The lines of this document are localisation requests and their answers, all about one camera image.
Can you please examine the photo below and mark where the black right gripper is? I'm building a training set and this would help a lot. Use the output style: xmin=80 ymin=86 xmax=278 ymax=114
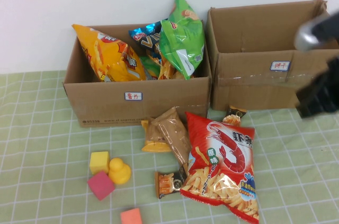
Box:
xmin=295 ymin=57 xmax=339 ymax=119

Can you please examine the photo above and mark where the black orange biscuit packet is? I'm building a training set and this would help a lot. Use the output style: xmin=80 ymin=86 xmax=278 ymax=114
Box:
xmin=222 ymin=104 xmax=248 ymax=127
xmin=154 ymin=164 xmax=189 ymax=200

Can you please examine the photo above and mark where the long brown snack packet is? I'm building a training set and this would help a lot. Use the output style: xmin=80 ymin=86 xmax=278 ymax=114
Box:
xmin=151 ymin=106 xmax=192 ymax=168

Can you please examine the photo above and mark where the orange fries snack bag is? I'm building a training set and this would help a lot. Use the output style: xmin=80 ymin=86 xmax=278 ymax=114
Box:
xmin=148 ymin=51 xmax=186 ymax=80

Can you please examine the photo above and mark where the yellow brown snack packet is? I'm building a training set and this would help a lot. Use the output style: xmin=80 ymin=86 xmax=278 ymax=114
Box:
xmin=141 ymin=118 xmax=173 ymax=153

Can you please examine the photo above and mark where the small green snack bag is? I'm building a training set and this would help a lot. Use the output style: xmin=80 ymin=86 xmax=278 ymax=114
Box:
xmin=139 ymin=55 xmax=161 ymax=79

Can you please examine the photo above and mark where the cardboard box with snack bags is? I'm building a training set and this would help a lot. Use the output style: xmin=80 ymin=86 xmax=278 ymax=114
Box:
xmin=63 ymin=20 xmax=212 ymax=129

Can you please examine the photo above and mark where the white handwritten label sticker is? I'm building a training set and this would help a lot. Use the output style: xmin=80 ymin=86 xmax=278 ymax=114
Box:
xmin=270 ymin=61 xmax=291 ymax=71
xmin=124 ymin=91 xmax=144 ymax=101

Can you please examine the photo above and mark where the empty taped cardboard box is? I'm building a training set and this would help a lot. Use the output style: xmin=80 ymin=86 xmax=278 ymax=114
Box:
xmin=206 ymin=0 xmax=339 ymax=111

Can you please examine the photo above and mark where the red prawn cracker bag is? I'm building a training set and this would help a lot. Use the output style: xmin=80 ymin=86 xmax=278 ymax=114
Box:
xmin=180 ymin=111 xmax=260 ymax=224

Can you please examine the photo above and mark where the green chip bag white label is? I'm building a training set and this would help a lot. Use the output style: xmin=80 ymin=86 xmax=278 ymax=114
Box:
xmin=158 ymin=19 xmax=206 ymax=80

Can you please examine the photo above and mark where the tall green chip bag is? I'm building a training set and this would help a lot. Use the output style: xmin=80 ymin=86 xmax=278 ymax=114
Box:
xmin=168 ymin=0 xmax=202 ymax=29

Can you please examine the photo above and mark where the blue chip bag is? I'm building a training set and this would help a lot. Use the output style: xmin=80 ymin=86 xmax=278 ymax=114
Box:
xmin=128 ymin=19 xmax=169 ymax=58

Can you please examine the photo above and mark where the yellow rubber duck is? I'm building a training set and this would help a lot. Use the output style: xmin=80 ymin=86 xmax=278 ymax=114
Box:
xmin=108 ymin=157 xmax=132 ymax=185

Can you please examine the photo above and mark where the orange yellow chip bag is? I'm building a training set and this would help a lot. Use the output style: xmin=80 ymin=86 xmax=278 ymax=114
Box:
xmin=72 ymin=24 xmax=148 ymax=82

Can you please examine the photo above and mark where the salmon foam block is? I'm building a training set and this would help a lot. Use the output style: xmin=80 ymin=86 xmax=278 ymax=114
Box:
xmin=120 ymin=207 xmax=143 ymax=224

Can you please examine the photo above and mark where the yellow foam cube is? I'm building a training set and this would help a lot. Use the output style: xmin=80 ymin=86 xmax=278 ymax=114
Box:
xmin=89 ymin=151 xmax=111 ymax=175

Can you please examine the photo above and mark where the pink foam block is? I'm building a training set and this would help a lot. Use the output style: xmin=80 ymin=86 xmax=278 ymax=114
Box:
xmin=87 ymin=170 xmax=116 ymax=194

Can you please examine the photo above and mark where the green checkered tablecloth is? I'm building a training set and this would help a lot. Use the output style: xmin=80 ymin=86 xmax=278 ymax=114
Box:
xmin=0 ymin=70 xmax=339 ymax=224

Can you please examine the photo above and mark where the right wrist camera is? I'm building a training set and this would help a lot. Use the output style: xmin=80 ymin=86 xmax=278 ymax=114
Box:
xmin=295 ymin=8 xmax=339 ymax=52

